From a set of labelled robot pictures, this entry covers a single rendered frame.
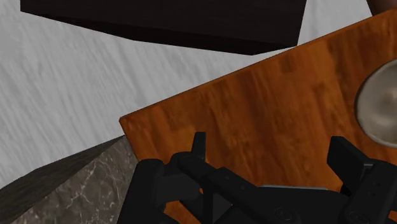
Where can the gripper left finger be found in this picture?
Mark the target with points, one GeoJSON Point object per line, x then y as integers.
{"type": "Point", "coordinates": [198, 173]}

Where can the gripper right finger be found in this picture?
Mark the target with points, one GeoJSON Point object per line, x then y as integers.
{"type": "Point", "coordinates": [369, 186]}

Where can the brown wooden table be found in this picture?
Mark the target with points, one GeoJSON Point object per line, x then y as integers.
{"type": "Point", "coordinates": [263, 108]}

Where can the grey metal bowl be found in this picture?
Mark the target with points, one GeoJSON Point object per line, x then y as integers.
{"type": "Point", "coordinates": [380, 105]}

